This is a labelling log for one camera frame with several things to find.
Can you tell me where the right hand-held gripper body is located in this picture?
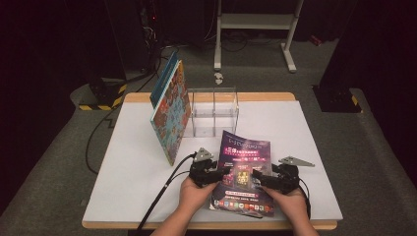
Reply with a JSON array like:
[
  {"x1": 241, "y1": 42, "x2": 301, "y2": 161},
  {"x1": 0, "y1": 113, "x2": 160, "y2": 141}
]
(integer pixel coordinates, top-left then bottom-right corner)
[{"x1": 261, "y1": 155, "x2": 316, "y2": 195}]

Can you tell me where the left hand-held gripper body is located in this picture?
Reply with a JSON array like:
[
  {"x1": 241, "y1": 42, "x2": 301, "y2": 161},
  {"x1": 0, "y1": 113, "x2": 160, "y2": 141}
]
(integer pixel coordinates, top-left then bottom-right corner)
[{"x1": 189, "y1": 147, "x2": 220, "y2": 189}]

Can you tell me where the purple magazine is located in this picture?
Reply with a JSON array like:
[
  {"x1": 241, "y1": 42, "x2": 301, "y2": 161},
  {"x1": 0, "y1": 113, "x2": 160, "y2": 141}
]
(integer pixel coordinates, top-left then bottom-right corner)
[{"x1": 209, "y1": 130, "x2": 276, "y2": 219}]

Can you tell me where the clear acrylic book rack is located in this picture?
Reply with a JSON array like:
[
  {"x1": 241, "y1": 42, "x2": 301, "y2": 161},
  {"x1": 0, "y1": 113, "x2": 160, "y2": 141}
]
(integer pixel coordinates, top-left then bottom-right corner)
[{"x1": 182, "y1": 86, "x2": 240, "y2": 139}]

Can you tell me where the teal hardcover picture book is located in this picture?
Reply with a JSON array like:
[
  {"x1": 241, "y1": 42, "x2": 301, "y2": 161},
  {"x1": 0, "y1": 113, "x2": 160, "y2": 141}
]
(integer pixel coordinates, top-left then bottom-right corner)
[{"x1": 149, "y1": 59, "x2": 193, "y2": 167}]

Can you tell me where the dark blue picture book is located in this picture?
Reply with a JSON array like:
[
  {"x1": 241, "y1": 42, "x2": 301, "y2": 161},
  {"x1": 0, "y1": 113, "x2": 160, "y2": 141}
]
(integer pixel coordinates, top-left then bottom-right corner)
[{"x1": 149, "y1": 50, "x2": 180, "y2": 109}]

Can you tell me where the person's right hand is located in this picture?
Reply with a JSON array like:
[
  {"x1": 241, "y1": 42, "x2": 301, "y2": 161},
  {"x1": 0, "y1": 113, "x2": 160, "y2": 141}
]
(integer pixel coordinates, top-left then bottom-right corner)
[{"x1": 261, "y1": 184, "x2": 310, "y2": 224}]

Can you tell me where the person's left hand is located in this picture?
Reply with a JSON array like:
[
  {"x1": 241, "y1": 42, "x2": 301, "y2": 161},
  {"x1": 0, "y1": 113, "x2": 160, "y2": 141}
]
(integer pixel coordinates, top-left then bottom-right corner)
[{"x1": 178, "y1": 176, "x2": 219, "y2": 218}]

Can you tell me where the black yellow striped stand base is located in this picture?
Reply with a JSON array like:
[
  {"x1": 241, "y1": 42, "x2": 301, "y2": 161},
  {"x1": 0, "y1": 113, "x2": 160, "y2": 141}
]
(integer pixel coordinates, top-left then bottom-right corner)
[{"x1": 78, "y1": 76, "x2": 129, "y2": 112}]

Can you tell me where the small red floor object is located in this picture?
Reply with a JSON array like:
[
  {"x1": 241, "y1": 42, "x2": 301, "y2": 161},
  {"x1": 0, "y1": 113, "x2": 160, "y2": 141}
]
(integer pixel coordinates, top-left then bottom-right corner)
[{"x1": 309, "y1": 34, "x2": 325, "y2": 47}]

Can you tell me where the dark equipment rack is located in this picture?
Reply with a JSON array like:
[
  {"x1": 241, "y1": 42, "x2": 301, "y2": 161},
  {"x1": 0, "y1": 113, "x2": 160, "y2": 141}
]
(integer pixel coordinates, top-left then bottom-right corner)
[{"x1": 137, "y1": 0, "x2": 165, "y2": 73}]

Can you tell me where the white metal stand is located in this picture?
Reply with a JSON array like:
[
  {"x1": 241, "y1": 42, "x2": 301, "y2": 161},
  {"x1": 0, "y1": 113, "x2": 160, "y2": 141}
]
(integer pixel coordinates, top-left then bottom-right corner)
[{"x1": 213, "y1": 0, "x2": 305, "y2": 74}]

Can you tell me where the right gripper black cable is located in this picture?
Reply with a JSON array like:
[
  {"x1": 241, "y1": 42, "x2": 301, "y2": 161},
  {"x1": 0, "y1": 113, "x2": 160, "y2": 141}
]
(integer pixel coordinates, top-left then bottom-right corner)
[{"x1": 297, "y1": 178, "x2": 313, "y2": 221}]

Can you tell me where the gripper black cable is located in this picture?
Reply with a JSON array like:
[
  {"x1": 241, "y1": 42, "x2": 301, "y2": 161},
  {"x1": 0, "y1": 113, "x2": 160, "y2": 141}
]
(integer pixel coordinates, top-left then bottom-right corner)
[
  {"x1": 135, "y1": 152, "x2": 199, "y2": 236},
  {"x1": 297, "y1": 178, "x2": 313, "y2": 221}
]

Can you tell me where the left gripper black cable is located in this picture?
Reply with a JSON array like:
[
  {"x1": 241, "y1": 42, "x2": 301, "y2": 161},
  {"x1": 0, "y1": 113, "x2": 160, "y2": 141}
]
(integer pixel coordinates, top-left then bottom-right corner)
[{"x1": 135, "y1": 152, "x2": 199, "y2": 236}]

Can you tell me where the black floor cable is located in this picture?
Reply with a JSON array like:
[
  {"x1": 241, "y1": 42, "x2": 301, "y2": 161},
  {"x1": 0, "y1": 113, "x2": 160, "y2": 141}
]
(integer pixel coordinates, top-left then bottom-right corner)
[{"x1": 85, "y1": 47, "x2": 181, "y2": 176}]

